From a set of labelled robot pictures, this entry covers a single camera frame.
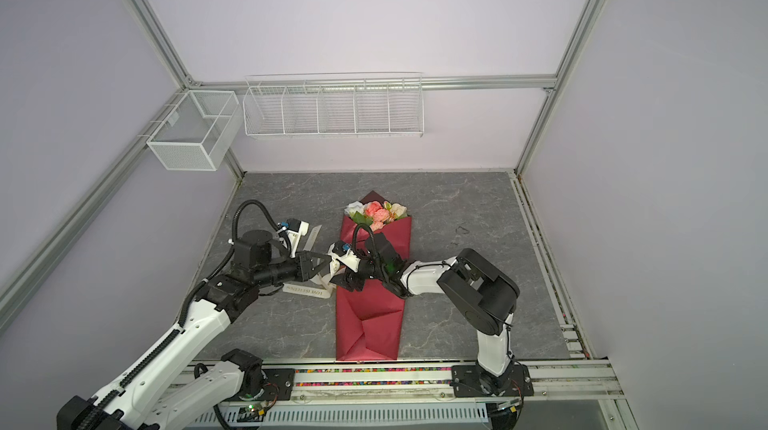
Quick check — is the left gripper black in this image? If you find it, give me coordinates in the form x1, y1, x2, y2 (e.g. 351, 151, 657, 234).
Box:
254, 249, 332, 288

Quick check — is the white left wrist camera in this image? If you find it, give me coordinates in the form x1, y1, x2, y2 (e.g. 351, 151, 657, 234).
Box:
278, 218, 309, 241

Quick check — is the aluminium frame profile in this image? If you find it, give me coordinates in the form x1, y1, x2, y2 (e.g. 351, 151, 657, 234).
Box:
1, 0, 606, 332

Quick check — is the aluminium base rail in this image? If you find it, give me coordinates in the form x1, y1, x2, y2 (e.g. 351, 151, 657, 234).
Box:
110, 357, 628, 430

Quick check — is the cream printed ribbon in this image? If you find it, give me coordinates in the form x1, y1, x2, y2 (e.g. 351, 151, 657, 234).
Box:
282, 225, 336, 299

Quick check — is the dark red wrapping paper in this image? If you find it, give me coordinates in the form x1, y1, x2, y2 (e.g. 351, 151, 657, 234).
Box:
336, 191, 412, 361

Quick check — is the red pink fake rose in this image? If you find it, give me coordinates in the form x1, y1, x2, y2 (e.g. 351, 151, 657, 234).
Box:
364, 201, 393, 231

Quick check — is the white perforated vent panel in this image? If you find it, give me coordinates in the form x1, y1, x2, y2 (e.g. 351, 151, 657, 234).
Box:
225, 402, 491, 428

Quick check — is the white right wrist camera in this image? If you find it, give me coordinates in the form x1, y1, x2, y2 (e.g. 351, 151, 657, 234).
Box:
329, 240, 360, 274

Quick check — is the cream fake rose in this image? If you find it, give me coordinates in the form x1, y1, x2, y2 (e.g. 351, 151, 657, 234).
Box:
388, 203, 408, 221

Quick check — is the long white wire basket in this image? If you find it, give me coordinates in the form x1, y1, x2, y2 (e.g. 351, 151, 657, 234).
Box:
242, 72, 425, 138

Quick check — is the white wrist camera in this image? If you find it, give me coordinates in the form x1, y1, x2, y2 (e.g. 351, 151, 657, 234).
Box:
329, 240, 360, 274
278, 218, 309, 241

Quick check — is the small white mesh basket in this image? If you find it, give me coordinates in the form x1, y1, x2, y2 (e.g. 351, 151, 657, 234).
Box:
148, 90, 244, 171

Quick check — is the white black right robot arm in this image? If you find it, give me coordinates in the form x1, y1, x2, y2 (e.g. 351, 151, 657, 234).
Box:
330, 233, 532, 399

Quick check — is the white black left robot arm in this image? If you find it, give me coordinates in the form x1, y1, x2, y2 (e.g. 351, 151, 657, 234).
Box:
56, 224, 352, 429

